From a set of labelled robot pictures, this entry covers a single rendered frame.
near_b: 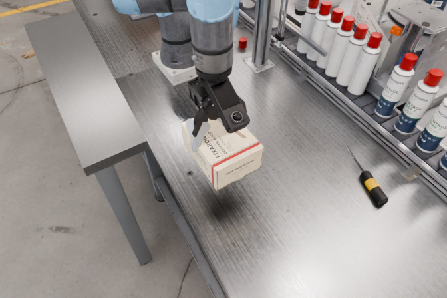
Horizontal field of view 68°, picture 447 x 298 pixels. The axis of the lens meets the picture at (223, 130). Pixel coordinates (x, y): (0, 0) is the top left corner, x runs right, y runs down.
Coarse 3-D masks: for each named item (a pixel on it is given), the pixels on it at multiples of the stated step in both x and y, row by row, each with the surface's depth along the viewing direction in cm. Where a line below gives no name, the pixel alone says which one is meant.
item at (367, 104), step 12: (252, 12) 141; (288, 36) 128; (288, 48) 123; (324, 72) 113; (336, 84) 109; (348, 96) 105; (360, 96) 105; (372, 96) 105; (372, 108) 101; (384, 120) 98; (396, 132) 94; (420, 132) 94; (408, 144) 91; (420, 156) 89; (432, 156) 89; (432, 168) 86
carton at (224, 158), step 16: (224, 128) 76; (208, 144) 73; (224, 144) 73; (240, 144) 73; (256, 144) 73; (208, 160) 70; (224, 160) 70; (240, 160) 70; (256, 160) 74; (208, 176) 74; (224, 176) 71; (240, 176) 75
